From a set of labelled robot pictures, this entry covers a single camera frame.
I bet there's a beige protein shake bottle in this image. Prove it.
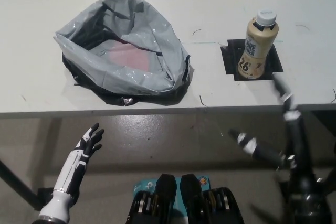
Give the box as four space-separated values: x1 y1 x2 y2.
237 9 279 80

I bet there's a grey plastic bag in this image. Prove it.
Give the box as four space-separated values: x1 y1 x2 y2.
54 0 191 96

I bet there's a black tape square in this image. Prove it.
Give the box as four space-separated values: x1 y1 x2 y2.
219 39 284 81

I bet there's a black slanted table leg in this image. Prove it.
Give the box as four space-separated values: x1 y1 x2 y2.
307 110 336 156
0 158 44 210

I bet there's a white and black left hand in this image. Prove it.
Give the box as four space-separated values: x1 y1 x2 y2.
38 122 105 220

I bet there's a black tape under bag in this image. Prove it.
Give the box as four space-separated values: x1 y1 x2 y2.
61 50 191 107

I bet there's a white and black right hand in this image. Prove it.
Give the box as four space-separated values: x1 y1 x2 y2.
227 73 317 180

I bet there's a black table foot bracket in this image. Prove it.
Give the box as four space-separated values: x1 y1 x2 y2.
33 186 56 211
278 179 292 198

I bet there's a pink sheet inside bag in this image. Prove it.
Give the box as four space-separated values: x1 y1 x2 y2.
110 40 152 71

